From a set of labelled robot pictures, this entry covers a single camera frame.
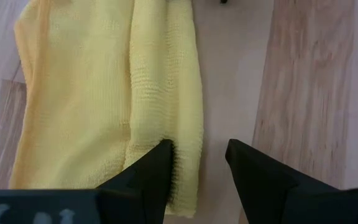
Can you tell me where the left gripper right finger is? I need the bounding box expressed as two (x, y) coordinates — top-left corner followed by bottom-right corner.
(224, 139), (358, 224)

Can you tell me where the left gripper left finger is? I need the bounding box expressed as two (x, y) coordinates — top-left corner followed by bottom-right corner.
(96, 139), (174, 224)

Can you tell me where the yellow microfiber towel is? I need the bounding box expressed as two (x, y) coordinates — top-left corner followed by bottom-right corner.
(8, 0), (204, 218)

